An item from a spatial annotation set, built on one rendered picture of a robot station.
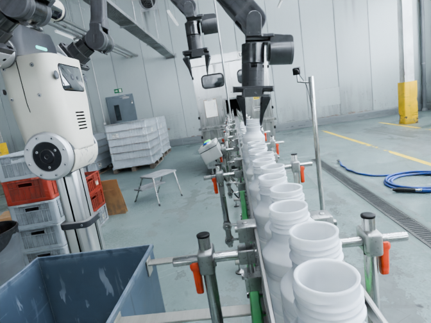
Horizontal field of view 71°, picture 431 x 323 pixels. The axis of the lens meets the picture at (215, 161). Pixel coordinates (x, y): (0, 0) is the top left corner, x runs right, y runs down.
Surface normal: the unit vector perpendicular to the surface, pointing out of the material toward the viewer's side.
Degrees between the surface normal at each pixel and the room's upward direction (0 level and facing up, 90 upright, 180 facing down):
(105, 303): 90
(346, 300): 90
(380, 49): 90
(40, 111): 101
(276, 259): 48
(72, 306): 90
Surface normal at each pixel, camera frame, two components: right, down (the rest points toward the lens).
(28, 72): -0.05, 0.19
